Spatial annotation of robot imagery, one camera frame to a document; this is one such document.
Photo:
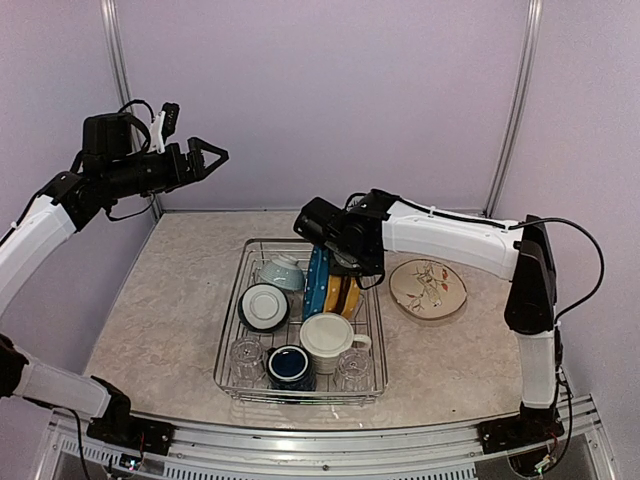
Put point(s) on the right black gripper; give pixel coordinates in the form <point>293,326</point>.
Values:
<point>375,267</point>

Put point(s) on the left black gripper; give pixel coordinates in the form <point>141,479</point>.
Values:
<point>181,175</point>

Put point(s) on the yellow polka dot plate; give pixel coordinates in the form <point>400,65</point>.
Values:
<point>333,290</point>
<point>348,297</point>

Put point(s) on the blue polka dot plate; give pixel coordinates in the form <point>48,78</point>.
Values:
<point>316,283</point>

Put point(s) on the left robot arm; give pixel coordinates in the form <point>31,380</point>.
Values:
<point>120,157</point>

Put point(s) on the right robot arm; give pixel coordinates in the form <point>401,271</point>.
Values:
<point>358,236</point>

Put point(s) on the light striped rice bowl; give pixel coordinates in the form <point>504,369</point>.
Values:
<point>283,272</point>

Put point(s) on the bird pattern ceramic plate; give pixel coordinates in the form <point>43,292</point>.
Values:
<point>427,289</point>

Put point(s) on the white ceramic mug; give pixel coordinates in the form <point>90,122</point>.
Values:
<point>326,336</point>

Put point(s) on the dark blue white bowl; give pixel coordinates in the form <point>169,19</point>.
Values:
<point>263,308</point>

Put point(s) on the right clear glass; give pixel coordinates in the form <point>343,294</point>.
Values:
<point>354,371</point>

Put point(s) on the clear glass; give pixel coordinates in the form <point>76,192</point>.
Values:
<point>354,371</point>
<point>246,359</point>

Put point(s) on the dark blue mug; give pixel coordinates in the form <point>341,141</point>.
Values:
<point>290,368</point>

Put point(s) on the left clear glass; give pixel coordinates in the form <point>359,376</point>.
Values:
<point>246,359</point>

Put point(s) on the back wall aluminium rail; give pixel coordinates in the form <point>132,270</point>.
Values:
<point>330,210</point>

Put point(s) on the metal wire dish rack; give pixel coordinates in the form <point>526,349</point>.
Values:
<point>366,319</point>

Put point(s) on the left corner aluminium post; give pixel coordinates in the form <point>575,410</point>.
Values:
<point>115,50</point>

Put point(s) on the corner aluminium post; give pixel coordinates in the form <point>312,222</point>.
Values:
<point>115,50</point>
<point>518,104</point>

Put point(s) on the aluminium front frame rail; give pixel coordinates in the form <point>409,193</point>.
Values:
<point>200,450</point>

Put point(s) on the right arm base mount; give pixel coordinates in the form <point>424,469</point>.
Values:
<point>528,427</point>

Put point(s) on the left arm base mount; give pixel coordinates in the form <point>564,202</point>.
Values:
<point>132,432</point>

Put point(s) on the right corner aluminium post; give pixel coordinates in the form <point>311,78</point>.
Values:
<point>518,104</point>

